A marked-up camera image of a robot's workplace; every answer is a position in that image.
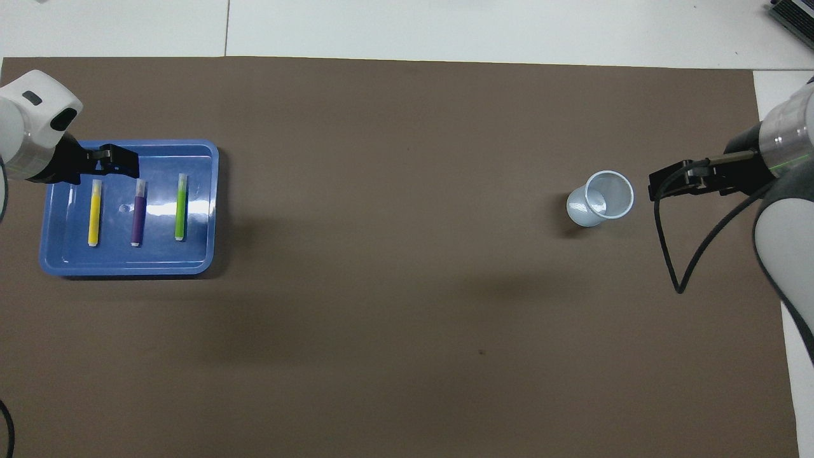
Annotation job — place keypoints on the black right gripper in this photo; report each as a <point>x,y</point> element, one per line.
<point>747,162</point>

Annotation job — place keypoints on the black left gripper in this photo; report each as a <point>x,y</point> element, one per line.
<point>60,162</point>

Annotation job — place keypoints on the green pen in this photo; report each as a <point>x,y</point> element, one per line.
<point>181,210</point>

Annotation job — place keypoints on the blue plastic tray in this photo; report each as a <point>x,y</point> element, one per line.
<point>159,257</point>

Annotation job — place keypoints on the clear plastic cup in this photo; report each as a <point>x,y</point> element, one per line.
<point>594,203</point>

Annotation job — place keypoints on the grey ribbed device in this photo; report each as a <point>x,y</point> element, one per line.
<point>795,13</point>

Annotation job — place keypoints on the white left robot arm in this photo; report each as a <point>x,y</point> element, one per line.
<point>28,121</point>

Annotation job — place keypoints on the purple pen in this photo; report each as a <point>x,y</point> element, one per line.
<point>137,216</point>

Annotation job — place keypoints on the yellow pen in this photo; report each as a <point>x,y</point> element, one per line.
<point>94,216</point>

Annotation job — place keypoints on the brown table mat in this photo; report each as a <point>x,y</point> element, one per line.
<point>407,286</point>

